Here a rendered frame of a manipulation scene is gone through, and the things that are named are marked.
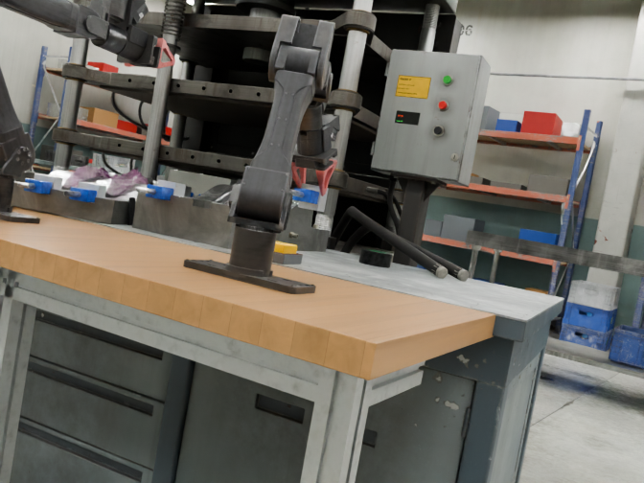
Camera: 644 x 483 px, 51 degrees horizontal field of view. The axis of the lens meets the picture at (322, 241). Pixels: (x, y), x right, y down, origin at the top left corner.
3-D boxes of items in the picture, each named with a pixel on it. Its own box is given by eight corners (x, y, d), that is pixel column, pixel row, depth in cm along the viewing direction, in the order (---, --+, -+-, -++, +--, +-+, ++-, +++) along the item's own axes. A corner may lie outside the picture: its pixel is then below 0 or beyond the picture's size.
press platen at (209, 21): (368, 70, 206) (379, 8, 205) (59, 44, 259) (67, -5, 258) (438, 121, 280) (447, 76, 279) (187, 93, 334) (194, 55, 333)
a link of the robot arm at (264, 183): (239, 223, 102) (283, 62, 117) (281, 231, 102) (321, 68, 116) (235, 203, 96) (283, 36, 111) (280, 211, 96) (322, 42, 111)
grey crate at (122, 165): (107, 171, 680) (109, 154, 679) (89, 168, 709) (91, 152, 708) (134, 176, 702) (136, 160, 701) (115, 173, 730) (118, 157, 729)
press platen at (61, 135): (340, 226, 208) (351, 170, 207) (40, 170, 262) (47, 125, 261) (417, 236, 284) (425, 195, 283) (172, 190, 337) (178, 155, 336)
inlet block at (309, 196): (298, 206, 139) (303, 180, 139) (277, 202, 141) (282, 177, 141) (324, 212, 151) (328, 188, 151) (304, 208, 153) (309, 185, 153)
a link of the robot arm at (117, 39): (114, 23, 148) (90, 11, 142) (132, 24, 146) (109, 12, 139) (108, 54, 148) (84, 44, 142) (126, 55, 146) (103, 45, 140)
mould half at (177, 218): (227, 248, 141) (239, 185, 140) (131, 227, 151) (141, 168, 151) (326, 251, 186) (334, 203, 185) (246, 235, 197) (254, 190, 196)
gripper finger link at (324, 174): (310, 186, 153) (308, 147, 149) (338, 190, 150) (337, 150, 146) (296, 197, 148) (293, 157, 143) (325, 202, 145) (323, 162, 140)
